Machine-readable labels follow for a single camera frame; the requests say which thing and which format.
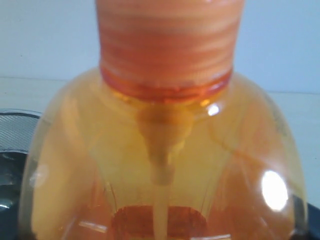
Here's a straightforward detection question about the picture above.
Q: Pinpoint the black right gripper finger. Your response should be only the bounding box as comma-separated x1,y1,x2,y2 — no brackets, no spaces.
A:
304,203,320,240

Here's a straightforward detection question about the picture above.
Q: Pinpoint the orange dish soap pump bottle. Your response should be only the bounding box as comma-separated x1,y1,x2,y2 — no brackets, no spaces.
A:
18,0,308,240

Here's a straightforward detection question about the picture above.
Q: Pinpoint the small stainless steel bowl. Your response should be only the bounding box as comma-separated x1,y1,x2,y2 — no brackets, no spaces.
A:
0,150,28,240

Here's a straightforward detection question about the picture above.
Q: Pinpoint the steel mesh colander bowl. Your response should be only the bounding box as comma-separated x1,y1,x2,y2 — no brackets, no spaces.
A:
0,108,42,154

